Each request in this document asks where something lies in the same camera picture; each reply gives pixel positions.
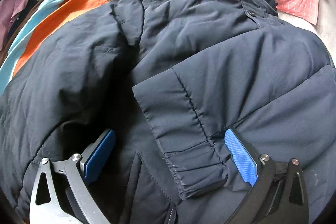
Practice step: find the dark navy padded jacket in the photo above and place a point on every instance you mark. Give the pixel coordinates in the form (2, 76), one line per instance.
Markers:
(170, 77)

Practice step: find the striped colourful bed blanket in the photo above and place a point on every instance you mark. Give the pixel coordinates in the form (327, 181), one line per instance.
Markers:
(47, 18)

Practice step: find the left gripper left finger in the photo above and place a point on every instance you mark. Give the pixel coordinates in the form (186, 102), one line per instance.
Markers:
(60, 192)

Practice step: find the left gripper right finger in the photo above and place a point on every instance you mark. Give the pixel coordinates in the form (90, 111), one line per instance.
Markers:
(278, 192)

